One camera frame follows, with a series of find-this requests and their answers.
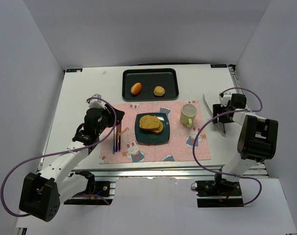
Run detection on steel serving tongs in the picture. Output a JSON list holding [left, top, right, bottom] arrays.
[[202, 94, 226, 137]]

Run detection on crusty speckled bread slice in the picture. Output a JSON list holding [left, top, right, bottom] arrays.
[[149, 122, 164, 134]]

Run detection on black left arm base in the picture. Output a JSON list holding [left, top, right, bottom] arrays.
[[64, 171, 115, 206]]

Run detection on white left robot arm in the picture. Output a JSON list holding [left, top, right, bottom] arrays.
[[19, 104, 125, 222]]

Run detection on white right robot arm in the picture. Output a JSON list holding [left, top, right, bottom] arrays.
[[212, 92, 278, 187]]

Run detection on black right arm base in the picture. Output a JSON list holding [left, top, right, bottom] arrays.
[[191, 175, 244, 208]]

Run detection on iridescent large spoon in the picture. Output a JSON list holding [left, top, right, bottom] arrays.
[[115, 125, 119, 152]]

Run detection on pale yellow mug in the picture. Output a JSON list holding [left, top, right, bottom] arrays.
[[180, 103, 198, 127]]

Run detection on glossy orange round bun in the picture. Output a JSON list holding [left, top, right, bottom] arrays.
[[130, 82, 142, 95]]

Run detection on dark teal square plate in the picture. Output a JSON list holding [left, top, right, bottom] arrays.
[[135, 113, 170, 144]]

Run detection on iridescent small spoon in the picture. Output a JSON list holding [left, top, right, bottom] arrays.
[[113, 128, 116, 154]]

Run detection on black baking tray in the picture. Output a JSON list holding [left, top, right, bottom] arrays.
[[122, 68, 179, 101]]

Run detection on blue label sticker right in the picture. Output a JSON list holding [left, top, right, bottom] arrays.
[[210, 64, 228, 69]]

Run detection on blue label sticker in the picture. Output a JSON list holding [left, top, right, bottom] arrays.
[[66, 68, 83, 73], [210, 64, 228, 69]]

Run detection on small pale round bun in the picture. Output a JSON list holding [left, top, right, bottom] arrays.
[[153, 86, 165, 97]]

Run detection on pink bunny placemat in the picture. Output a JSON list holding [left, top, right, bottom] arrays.
[[99, 100, 211, 164]]

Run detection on blue label sticker left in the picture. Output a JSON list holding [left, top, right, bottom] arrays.
[[66, 68, 83, 73]]

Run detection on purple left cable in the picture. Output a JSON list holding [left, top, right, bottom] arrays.
[[0, 97, 118, 218]]

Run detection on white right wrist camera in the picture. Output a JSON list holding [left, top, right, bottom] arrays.
[[219, 92, 232, 107]]

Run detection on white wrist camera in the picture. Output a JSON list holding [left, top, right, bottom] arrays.
[[219, 92, 232, 107], [86, 94, 105, 109]]

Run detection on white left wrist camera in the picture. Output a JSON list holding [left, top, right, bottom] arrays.
[[86, 94, 105, 109]]

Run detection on aluminium table frame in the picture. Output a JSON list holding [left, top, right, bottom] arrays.
[[11, 63, 271, 235]]

